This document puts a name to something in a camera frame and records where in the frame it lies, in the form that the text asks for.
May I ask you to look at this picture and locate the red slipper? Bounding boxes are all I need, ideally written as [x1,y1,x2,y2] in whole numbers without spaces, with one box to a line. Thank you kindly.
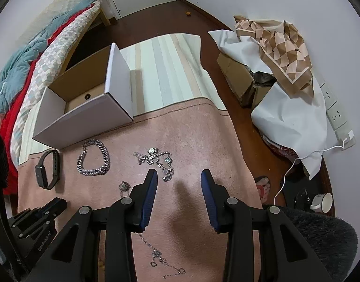
[254,175,271,204]

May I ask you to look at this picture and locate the thin silver charm necklace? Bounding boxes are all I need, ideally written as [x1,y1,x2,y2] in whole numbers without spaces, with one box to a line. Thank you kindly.
[119,181,186,279]

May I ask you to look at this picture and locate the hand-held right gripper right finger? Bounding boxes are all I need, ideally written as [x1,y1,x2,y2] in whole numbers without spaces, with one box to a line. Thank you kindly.
[200,169,330,282]

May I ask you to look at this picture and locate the white cardboard box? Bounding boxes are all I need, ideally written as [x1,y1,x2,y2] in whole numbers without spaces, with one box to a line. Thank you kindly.
[31,43,135,150]

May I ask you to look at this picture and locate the white cloth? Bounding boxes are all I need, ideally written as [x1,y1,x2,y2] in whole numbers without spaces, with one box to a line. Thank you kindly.
[208,29,342,181]

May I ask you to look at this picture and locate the teal quilt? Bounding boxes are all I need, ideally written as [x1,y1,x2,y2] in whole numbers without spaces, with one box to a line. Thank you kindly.
[0,0,95,115]

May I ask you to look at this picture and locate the white wall socket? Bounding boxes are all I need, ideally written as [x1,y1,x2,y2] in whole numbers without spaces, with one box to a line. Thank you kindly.
[321,82,337,106]
[327,101,349,130]

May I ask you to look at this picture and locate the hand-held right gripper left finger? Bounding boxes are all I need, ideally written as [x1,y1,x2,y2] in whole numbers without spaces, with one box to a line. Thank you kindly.
[27,169,159,282]

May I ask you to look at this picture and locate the chunky silver chain bracelet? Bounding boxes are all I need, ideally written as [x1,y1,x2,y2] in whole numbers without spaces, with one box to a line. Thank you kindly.
[77,139,110,177]

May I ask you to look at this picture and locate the black object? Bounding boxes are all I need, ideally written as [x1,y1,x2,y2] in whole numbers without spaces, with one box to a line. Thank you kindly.
[294,188,311,209]

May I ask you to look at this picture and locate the red patterned bag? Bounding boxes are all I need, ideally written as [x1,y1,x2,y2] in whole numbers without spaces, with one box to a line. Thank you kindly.
[262,133,299,159]

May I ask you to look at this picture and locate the striped cloth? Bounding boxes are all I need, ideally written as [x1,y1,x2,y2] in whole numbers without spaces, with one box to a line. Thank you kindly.
[20,33,226,159]

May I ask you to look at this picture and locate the black smart band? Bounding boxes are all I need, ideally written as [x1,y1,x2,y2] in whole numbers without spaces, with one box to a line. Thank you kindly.
[35,150,60,190]

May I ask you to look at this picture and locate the white charger cable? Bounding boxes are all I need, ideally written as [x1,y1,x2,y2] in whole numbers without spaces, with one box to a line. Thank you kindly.
[274,144,348,206]

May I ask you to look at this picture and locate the white mug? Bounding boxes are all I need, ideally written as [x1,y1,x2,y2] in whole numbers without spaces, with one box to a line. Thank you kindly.
[310,192,333,212]

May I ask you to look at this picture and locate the pile of folded blankets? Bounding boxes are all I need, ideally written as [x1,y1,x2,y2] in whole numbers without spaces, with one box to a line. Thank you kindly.
[0,1,101,194]

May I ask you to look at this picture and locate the brown cardboard box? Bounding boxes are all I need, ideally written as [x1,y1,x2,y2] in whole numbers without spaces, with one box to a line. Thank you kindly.
[217,51,276,108]

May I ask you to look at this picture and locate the silver charm bracelet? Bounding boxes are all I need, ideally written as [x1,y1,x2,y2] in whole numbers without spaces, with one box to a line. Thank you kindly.
[133,148,174,183]

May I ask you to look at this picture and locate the checkered quilt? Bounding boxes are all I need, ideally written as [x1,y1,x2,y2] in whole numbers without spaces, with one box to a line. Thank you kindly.
[10,12,101,156]

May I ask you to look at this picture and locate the pink blanket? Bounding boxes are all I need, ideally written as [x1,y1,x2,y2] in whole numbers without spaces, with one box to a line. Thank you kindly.
[17,97,261,282]

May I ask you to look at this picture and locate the wooden bed frame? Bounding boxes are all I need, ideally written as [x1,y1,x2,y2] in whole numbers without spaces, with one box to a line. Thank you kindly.
[64,6,111,71]

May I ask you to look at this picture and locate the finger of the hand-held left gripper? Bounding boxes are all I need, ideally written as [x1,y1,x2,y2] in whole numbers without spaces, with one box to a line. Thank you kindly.
[40,198,68,221]

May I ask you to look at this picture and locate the brown patterned scarf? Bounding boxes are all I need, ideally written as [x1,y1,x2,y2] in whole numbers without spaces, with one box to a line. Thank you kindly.
[233,15,313,96]

